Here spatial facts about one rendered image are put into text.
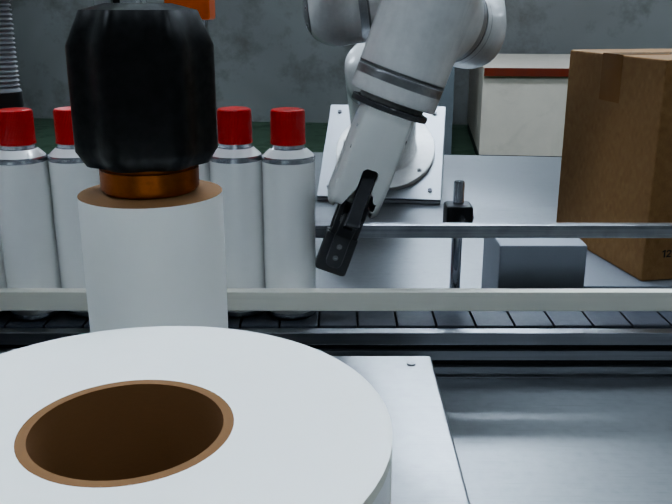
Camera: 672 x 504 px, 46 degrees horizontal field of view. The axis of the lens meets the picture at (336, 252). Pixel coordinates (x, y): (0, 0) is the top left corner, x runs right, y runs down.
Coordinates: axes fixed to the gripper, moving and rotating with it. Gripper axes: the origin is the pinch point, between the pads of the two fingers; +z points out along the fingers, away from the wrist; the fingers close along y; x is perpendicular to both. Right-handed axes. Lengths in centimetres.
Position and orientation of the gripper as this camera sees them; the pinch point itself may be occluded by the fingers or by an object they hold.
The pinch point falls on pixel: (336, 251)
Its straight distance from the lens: 79.7
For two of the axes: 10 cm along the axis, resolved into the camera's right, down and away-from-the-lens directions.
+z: -3.3, 9.0, 2.7
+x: 9.4, 3.2, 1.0
